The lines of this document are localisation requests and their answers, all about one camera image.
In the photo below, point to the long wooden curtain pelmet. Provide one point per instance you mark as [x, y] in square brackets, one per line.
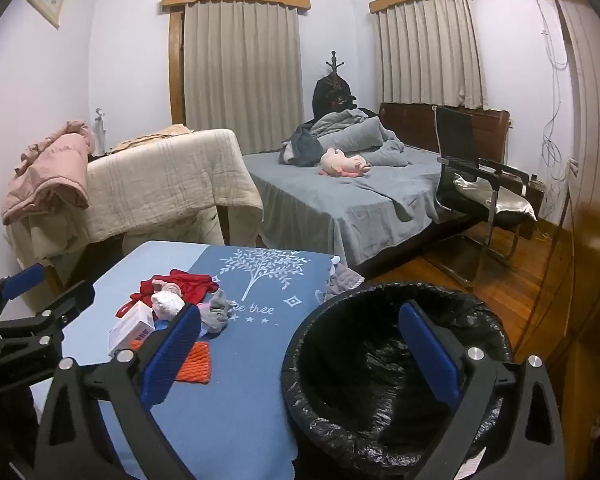
[235, 0]

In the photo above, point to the dark wooden coat rack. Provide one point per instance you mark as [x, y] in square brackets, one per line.
[334, 62]

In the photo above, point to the wide beige curtain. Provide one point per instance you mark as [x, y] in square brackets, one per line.
[240, 75]

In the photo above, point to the narrow beige curtain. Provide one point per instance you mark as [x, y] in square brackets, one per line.
[430, 50]

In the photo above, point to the red cloth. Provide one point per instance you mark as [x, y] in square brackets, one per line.
[190, 282]

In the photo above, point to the grey fluffy cloth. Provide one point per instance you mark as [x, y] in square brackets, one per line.
[342, 280]

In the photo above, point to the grey sock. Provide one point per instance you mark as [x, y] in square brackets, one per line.
[217, 312]

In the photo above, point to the wooden wardrobe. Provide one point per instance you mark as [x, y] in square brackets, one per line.
[595, 210]

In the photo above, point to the pale folded sheet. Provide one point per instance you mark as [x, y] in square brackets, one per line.
[35, 240]

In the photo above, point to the blue tree print tablecloth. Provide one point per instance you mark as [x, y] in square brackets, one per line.
[240, 385]

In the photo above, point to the pink quilt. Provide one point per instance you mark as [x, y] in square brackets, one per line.
[50, 175]

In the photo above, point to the beige striped blanket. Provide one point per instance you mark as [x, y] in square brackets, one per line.
[170, 185]

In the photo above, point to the orange mesh net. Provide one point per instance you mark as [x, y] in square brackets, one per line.
[195, 362]

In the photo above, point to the bin with black bag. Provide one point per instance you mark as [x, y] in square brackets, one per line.
[380, 385]

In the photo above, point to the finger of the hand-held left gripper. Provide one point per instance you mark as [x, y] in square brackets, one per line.
[24, 281]
[65, 306]

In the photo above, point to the pink object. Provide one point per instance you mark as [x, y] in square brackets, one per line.
[167, 286]

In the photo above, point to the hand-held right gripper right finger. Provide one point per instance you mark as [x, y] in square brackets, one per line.
[430, 355]

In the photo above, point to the wooden bed with grey sheet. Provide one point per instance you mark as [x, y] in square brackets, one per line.
[330, 200]

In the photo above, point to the tan cloth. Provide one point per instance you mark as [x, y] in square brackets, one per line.
[150, 140]

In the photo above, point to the black metal frame chair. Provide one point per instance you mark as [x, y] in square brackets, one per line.
[452, 130]

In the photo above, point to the dark grey garment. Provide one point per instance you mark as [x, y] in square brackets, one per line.
[305, 150]

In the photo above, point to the small red white box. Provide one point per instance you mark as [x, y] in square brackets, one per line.
[127, 308]

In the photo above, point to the wooden window frame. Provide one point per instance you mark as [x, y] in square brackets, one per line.
[175, 70]

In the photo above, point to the white paper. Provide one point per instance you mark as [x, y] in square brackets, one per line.
[167, 302]

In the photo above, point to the grey pillow pile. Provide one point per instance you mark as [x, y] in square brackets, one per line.
[360, 135]

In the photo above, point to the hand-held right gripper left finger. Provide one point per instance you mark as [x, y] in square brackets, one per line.
[172, 355]

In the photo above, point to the silver cushion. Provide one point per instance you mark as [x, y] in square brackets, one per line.
[490, 195]

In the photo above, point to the dark clothes on coat rack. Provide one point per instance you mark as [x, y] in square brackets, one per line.
[330, 97]

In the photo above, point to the pink plush toy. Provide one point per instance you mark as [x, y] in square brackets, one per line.
[342, 162]

